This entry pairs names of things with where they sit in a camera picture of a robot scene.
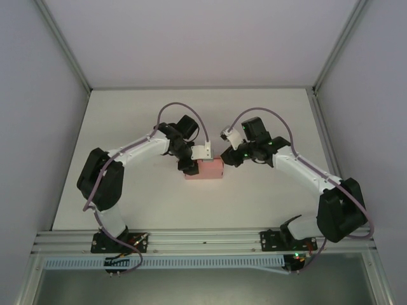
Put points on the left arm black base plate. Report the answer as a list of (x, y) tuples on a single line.
[(101, 243)]

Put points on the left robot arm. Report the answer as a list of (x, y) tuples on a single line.
[(98, 181)]

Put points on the black controller board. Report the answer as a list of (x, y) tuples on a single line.
[(116, 265), (294, 262)]

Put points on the aluminium mounting rail beam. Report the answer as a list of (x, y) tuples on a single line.
[(203, 238)]

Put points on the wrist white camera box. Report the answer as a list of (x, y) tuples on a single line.
[(233, 136), (202, 152)]

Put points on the aluminium side rail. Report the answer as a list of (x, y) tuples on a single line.
[(324, 133)]

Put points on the pink paper box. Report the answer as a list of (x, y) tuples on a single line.
[(210, 168)]

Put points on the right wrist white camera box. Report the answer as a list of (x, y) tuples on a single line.
[(233, 136)]

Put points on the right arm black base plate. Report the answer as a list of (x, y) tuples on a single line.
[(270, 239)]

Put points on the aluminium frame corner post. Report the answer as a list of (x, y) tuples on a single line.
[(68, 54), (337, 54)]

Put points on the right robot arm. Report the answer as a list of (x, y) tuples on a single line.
[(340, 213)]

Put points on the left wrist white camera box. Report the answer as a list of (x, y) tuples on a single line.
[(202, 152)]

